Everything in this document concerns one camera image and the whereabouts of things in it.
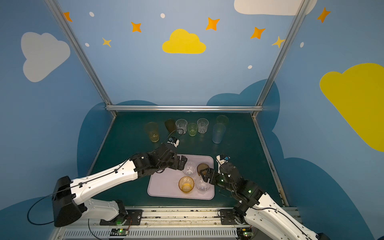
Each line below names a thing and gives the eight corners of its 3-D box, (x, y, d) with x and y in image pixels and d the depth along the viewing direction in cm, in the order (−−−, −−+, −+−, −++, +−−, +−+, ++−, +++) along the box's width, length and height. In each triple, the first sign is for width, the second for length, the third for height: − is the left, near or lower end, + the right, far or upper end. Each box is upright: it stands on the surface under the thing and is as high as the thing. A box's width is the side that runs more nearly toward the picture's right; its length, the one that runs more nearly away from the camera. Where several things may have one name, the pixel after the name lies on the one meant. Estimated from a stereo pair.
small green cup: (191, 138, 110) (191, 129, 103) (188, 132, 114) (187, 124, 106) (198, 135, 112) (199, 127, 104) (195, 129, 116) (195, 121, 108)
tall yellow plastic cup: (147, 142, 104) (143, 131, 95) (149, 133, 109) (145, 122, 99) (158, 142, 104) (155, 131, 95) (160, 133, 109) (157, 122, 100)
